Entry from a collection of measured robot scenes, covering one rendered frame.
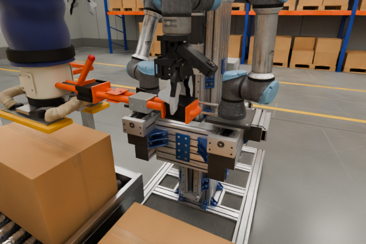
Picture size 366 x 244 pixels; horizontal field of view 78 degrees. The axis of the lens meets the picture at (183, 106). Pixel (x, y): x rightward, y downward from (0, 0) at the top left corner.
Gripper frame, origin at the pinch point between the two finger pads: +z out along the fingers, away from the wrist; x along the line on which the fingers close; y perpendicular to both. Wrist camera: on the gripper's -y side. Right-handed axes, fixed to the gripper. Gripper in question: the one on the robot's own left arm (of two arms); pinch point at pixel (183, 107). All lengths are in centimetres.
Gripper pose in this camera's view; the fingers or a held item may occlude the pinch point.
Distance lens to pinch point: 66.4
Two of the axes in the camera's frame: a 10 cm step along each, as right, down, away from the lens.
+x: -4.7, 3.3, -8.2
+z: -0.1, 9.3, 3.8
